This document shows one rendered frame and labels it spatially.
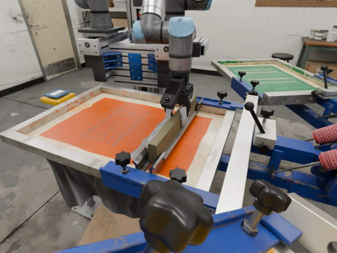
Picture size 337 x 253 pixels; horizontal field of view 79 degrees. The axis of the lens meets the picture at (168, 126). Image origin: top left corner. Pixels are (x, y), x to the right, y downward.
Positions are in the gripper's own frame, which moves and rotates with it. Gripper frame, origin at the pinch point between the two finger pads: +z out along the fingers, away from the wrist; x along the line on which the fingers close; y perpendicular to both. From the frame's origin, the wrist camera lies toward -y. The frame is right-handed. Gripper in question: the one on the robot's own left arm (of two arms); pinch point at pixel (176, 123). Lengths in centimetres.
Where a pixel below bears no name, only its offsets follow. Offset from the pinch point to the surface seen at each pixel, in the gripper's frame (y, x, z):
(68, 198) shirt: -21, 47, 42
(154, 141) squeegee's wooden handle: -18.4, -0.4, -4.2
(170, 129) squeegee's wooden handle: -9.8, -1.8, -3.7
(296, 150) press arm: -3.0, -39.4, -2.0
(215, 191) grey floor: 66, -13, 102
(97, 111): 5.2, 43.5, 6.4
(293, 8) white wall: 380, -58, -26
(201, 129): 9.8, -7.8, 6.3
